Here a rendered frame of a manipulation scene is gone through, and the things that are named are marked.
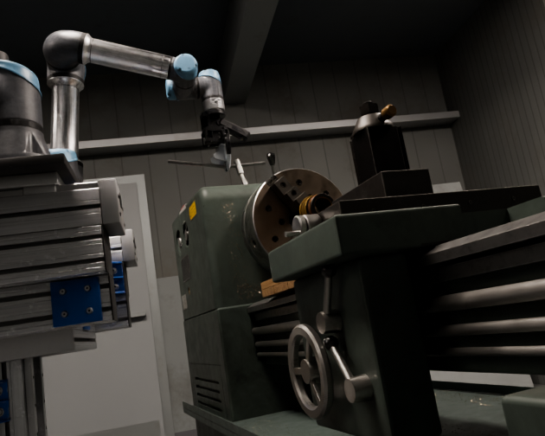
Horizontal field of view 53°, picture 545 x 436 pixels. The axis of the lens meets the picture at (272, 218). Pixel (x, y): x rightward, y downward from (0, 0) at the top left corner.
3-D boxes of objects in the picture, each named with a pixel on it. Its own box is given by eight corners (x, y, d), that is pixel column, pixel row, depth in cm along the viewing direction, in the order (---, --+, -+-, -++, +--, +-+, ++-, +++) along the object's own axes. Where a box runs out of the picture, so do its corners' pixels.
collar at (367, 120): (346, 140, 108) (343, 126, 108) (381, 139, 110) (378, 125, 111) (365, 125, 100) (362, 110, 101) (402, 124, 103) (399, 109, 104)
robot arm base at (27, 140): (-39, 167, 101) (-42, 118, 103) (-13, 189, 115) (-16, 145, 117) (48, 160, 104) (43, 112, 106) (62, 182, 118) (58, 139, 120)
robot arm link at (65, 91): (38, 197, 163) (43, 34, 175) (47, 209, 177) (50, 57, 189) (80, 197, 166) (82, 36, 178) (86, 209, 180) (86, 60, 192)
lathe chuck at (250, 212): (241, 271, 160) (246, 170, 168) (338, 279, 169) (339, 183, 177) (250, 266, 151) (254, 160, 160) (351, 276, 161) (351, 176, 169)
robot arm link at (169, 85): (165, 68, 182) (198, 67, 184) (164, 84, 192) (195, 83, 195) (169, 91, 180) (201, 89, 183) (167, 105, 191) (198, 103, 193)
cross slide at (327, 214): (302, 247, 105) (298, 225, 105) (481, 227, 120) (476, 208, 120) (343, 227, 88) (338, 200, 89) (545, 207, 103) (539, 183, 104)
